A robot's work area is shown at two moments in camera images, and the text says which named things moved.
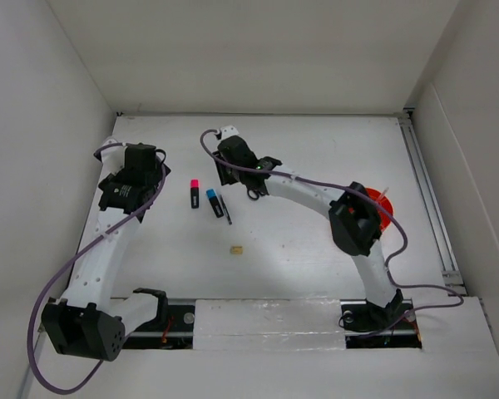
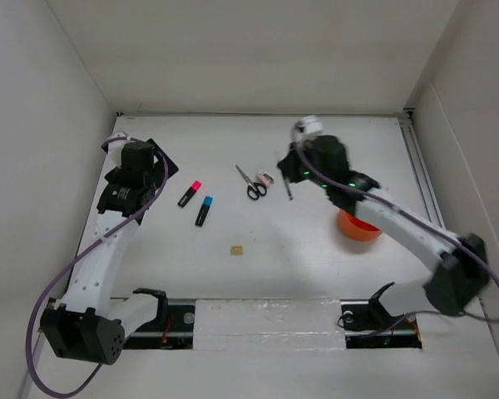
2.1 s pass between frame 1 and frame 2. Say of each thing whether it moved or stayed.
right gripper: moved
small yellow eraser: stayed
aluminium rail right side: stayed
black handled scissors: stayed
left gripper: stayed
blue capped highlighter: moved
